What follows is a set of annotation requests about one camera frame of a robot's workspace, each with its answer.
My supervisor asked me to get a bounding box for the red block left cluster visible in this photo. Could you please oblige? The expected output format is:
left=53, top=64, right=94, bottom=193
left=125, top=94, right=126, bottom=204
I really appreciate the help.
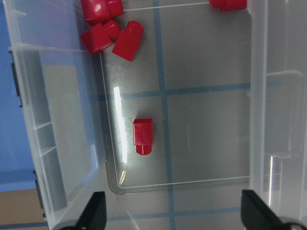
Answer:
left=80, top=20, right=121, bottom=55

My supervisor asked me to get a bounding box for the clear plastic storage box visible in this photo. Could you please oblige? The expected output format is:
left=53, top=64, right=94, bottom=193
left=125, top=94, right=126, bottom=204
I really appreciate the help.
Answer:
left=3, top=0, right=307, bottom=230

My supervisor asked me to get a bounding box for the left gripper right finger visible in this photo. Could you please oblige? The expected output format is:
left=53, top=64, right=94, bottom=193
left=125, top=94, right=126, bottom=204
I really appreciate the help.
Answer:
left=240, top=190, right=307, bottom=230

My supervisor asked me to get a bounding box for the red block upper cluster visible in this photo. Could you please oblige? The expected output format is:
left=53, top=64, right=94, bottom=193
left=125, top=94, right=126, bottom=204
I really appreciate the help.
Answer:
left=80, top=0, right=124, bottom=26

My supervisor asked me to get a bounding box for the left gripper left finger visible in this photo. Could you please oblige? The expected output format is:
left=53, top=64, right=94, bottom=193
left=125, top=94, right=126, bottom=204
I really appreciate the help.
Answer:
left=60, top=192, right=106, bottom=230

